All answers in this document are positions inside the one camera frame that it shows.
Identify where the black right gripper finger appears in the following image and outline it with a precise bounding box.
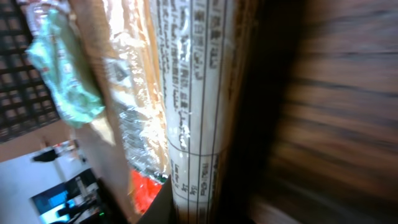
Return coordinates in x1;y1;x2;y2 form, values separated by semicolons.
137;176;177;224

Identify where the orange spaghetti pasta package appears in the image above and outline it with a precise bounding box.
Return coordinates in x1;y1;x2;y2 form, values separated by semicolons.
72;0;259;223

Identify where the green tissue packet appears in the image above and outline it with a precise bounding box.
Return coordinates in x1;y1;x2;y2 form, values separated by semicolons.
26;9;105;128

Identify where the grey plastic shopping basket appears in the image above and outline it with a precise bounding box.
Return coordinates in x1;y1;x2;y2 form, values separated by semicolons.
1;0;60;143

